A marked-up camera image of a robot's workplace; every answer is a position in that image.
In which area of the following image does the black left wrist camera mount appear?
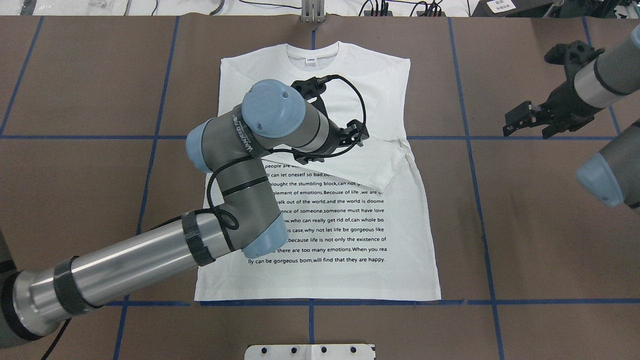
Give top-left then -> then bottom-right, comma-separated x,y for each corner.
290,75 -> 330,101

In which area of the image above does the aluminium frame post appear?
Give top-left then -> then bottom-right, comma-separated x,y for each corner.
301,0 -> 326,23

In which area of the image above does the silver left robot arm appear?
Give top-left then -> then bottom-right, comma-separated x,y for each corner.
1,74 -> 370,359

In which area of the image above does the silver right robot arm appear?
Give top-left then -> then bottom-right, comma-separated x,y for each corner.
502,27 -> 640,212

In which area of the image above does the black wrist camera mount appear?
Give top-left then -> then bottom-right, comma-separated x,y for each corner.
290,75 -> 330,101
543,40 -> 606,68

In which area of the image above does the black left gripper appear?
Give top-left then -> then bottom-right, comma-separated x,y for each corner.
320,119 -> 370,161

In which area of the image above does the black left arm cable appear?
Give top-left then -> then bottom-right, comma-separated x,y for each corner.
205,74 -> 367,251

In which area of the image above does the white camera stand column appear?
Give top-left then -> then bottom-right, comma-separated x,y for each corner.
244,343 -> 377,360

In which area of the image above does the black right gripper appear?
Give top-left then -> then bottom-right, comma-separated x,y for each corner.
503,76 -> 598,139

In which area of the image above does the white long-sleeve printed shirt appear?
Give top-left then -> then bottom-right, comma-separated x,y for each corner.
194,41 -> 442,302

